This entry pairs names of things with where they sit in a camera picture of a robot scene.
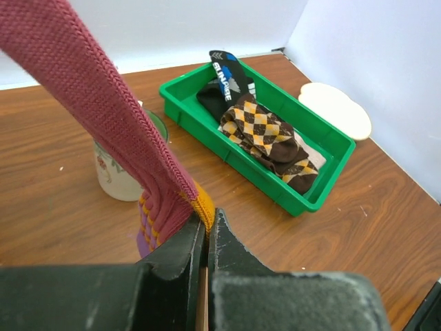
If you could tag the black blue logo sock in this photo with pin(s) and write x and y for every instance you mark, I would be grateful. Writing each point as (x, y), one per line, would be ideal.
(230, 84)

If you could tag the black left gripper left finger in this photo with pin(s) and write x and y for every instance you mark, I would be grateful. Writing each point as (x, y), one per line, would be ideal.
(159, 292)

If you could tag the green ceramic mug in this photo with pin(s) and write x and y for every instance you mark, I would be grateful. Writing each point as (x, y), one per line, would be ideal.
(113, 179)

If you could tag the green plastic tray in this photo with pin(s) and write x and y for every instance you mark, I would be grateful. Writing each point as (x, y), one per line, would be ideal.
(182, 106)

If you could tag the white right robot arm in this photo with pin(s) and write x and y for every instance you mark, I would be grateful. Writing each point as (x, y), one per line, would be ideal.
(427, 316)

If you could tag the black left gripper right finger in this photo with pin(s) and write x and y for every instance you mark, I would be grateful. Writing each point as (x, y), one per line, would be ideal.
(244, 294)

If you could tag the cream divided plate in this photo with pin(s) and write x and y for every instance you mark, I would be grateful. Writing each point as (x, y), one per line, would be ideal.
(335, 107)

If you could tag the maroon purple sock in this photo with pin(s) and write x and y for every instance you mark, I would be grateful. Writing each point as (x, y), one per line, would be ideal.
(50, 42)

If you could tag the grey red striped sock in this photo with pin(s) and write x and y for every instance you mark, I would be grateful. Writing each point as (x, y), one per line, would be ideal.
(313, 155)

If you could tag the brown yellow argyle sock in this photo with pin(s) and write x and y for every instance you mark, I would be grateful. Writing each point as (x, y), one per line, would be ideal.
(299, 176)
(261, 134)

